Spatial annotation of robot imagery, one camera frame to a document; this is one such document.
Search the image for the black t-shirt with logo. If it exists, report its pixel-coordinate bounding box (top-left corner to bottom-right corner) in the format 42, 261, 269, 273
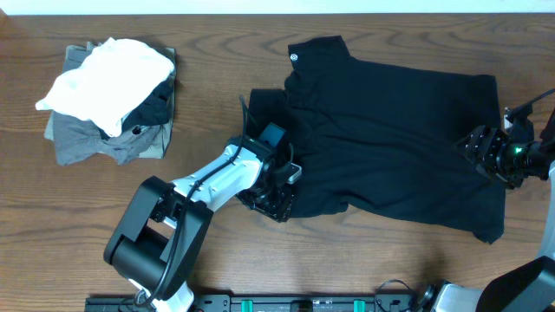
248, 36, 506, 244

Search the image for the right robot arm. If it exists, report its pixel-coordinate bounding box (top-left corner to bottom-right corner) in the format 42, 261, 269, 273
415, 102, 554, 312

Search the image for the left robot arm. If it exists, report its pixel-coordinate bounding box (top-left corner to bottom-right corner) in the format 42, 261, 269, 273
103, 123, 302, 311

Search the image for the black folded garment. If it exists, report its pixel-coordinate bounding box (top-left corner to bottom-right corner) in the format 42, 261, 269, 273
121, 81, 174, 134

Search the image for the grey folded garment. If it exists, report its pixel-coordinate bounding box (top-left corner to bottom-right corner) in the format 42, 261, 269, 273
51, 110, 162, 167

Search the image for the olive folded garment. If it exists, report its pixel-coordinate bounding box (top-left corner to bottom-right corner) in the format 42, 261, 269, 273
42, 41, 177, 159

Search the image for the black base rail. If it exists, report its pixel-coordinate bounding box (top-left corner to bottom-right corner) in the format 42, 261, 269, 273
84, 293, 420, 312

